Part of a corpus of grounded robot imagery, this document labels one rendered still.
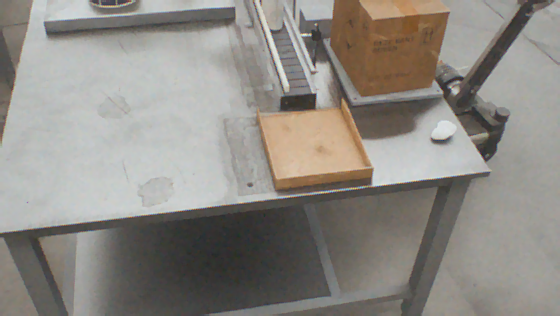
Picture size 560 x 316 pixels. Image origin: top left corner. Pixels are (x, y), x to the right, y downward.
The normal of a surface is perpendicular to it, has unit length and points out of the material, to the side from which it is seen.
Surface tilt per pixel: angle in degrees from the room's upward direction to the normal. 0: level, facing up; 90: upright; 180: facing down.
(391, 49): 90
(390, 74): 90
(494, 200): 0
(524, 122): 0
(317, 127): 0
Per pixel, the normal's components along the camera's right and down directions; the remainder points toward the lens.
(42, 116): 0.04, -0.73
